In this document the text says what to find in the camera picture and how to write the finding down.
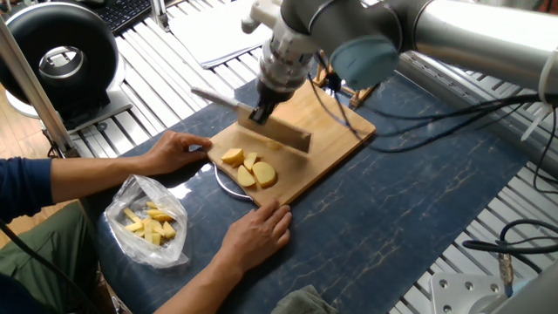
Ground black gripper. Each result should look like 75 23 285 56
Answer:
249 45 311 125

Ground steel cleaver knife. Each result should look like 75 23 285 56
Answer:
190 85 312 156

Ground bamboo cutting board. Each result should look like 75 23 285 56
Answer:
207 83 378 210

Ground person's right forearm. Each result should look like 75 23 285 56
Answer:
160 249 245 314

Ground person's left forearm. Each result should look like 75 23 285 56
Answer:
0 148 158 228

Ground person's left hand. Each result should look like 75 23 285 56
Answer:
144 131 214 174

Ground person's right hand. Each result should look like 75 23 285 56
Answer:
222 201 295 270

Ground wooden knife rack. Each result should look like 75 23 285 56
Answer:
314 70 378 110

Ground white sheet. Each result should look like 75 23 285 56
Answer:
168 0 271 71

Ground dark blue marble mat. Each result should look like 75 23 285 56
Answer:
83 74 543 314

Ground plastic bag of potato sticks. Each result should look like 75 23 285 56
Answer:
105 171 191 268

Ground black keyboard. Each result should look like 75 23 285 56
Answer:
83 0 156 38

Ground grey-green cloth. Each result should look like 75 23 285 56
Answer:
269 283 339 314

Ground wooden pole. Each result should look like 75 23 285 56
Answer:
0 17 81 168

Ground metal mounting plate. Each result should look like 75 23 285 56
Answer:
427 272 515 314

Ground olive trousers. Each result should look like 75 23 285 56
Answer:
0 199 119 314

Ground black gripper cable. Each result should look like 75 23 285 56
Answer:
310 52 558 156

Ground black round ring lamp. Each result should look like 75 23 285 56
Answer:
0 3 132 132

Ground black cable with plug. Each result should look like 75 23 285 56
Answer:
462 218 558 264

